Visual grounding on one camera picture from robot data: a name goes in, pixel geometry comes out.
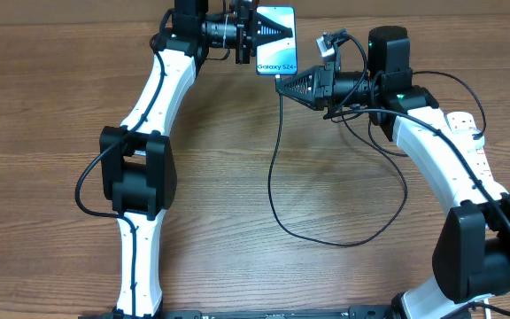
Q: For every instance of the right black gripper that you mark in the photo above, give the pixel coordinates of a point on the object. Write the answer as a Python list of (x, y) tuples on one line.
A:
[(320, 89)]

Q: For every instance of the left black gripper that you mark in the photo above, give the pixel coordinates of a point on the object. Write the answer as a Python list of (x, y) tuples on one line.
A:
[(244, 43)]

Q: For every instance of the Samsung Galaxy smartphone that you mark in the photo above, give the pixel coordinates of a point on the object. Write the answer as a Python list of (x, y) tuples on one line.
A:
[(280, 57)]

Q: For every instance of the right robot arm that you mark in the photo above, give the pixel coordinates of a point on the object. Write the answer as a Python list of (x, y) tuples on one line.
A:
[(471, 261)]

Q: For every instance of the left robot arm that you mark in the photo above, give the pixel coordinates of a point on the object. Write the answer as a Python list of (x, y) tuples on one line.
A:
[(137, 161)]

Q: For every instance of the white power strip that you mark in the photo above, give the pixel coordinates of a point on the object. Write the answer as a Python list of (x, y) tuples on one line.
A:
[(462, 126)]

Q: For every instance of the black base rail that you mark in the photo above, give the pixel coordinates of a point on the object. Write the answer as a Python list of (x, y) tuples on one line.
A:
[(259, 314)]

